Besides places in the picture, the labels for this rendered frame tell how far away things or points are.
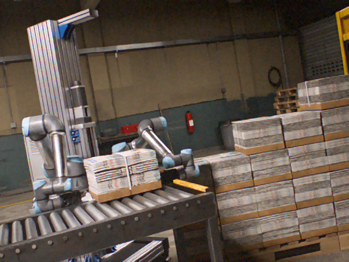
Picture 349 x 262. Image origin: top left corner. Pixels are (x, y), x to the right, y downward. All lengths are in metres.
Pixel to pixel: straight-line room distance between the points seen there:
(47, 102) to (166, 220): 1.52
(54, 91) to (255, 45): 8.83
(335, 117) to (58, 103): 2.03
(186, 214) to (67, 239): 0.57
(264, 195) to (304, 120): 0.62
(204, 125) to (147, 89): 1.80
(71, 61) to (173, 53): 7.12
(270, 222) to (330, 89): 1.07
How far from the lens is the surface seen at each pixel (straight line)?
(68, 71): 3.00
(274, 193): 2.92
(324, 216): 3.11
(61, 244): 1.79
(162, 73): 9.83
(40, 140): 2.48
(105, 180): 2.19
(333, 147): 3.07
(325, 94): 3.03
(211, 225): 1.99
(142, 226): 1.85
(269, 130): 2.87
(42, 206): 2.34
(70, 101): 2.96
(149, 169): 2.24
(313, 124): 2.99
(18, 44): 9.29
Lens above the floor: 1.24
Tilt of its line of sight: 3 degrees down
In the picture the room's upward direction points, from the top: 9 degrees counter-clockwise
